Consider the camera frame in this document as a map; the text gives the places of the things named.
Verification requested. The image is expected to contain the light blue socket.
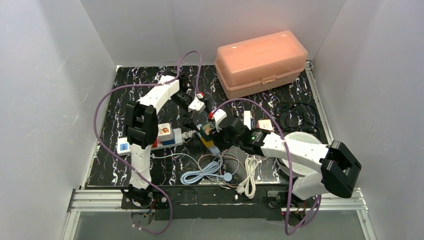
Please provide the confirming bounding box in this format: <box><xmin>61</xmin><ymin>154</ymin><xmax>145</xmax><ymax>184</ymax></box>
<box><xmin>196</xmin><ymin>123</ymin><xmax>220</xmax><ymax>155</ymax></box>

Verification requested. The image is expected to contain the pink power adapter plug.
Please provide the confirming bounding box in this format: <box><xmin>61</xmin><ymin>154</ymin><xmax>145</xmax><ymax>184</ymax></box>
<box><xmin>256</xmin><ymin>119</ymin><xmax>275</xmax><ymax>132</ymax></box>

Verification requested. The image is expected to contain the white power cord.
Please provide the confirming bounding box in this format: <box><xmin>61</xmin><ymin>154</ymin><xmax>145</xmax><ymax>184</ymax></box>
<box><xmin>235</xmin><ymin>156</ymin><xmax>261</xmax><ymax>200</ymax></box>

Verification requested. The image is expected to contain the light blue cable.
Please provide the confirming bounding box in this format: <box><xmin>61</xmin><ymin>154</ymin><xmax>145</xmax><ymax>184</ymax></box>
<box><xmin>180</xmin><ymin>155</ymin><xmax>233</xmax><ymax>186</ymax></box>

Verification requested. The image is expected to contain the pink translucent storage box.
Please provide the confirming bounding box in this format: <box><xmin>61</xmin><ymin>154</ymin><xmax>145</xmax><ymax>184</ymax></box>
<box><xmin>214</xmin><ymin>30</ymin><xmax>308</xmax><ymax>100</ymax></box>

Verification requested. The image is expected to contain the long white power strip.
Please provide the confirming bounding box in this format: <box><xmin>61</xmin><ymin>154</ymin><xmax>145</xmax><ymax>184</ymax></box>
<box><xmin>116</xmin><ymin>128</ymin><xmax>184</xmax><ymax>157</ymax></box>

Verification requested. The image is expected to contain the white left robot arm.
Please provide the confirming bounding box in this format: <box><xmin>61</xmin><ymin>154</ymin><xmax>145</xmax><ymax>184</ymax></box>
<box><xmin>123</xmin><ymin>75</ymin><xmax>207</xmax><ymax>190</ymax></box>

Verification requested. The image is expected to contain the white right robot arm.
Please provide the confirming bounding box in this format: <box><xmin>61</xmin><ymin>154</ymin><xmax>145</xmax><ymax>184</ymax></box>
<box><xmin>211</xmin><ymin>115</ymin><xmax>362</xmax><ymax>200</ymax></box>

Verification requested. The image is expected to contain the blue power adapter plug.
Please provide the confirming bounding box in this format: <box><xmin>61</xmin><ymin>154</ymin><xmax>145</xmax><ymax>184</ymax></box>
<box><xmin>161</xmin><ymin>139</ymin><xmax>176</xmax><ymax>146</ymax></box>

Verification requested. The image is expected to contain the red power adapter plug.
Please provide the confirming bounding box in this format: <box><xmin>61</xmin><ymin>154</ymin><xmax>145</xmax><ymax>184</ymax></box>
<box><xmin>152</xmin><ymin>139</ymin><xmax>158</xmax><ymax>148</ymax></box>

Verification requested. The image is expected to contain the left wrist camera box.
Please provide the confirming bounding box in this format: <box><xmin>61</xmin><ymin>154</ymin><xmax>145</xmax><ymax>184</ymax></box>
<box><xmin>188</xmin><ymin>97</ymin><xmax>206</xmax><ymax>113</ymax></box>

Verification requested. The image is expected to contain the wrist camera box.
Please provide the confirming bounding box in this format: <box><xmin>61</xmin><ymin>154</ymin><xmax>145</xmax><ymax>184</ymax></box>
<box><xmin>188</xmin><ymin>97</ymin><xmax>206</xmax><ymax>113</ymax></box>
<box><xmin>212</xmin><ymin>109</ymin><xmax>227</xmax><ymax>132</ymax></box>

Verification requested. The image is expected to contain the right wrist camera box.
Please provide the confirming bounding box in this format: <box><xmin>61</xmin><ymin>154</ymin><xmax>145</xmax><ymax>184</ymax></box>
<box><xmin>212</xmin><ymin>109</ymin><xmax>227</xmax><ymax>132</ymax></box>

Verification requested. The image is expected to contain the thin pink charging cable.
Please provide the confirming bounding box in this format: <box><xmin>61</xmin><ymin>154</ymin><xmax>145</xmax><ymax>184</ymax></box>
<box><xmin>197</xmin><ymin>150</ymin><xmax>248</xmax><ymax>190</ymax></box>

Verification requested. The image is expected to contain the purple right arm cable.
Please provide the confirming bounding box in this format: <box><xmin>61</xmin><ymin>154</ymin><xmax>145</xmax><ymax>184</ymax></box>
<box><xmin>208</xmin><ymin>98</ymin><xmax>322</xmax><ymax>236</ymax></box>

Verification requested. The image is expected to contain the black coiled usb cable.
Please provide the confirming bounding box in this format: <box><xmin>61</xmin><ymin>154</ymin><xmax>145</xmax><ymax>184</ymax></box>
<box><xmin>274</xmin><ymin>101</ymin><xmax>322</xmax><ymax>133</ymax></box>

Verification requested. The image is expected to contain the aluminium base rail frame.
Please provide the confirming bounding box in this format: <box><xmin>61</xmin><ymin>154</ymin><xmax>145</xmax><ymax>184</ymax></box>
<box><xmin>62</xmin><ymin>185</ymin><xmax>376</xmax><ymax>240</ymax></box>

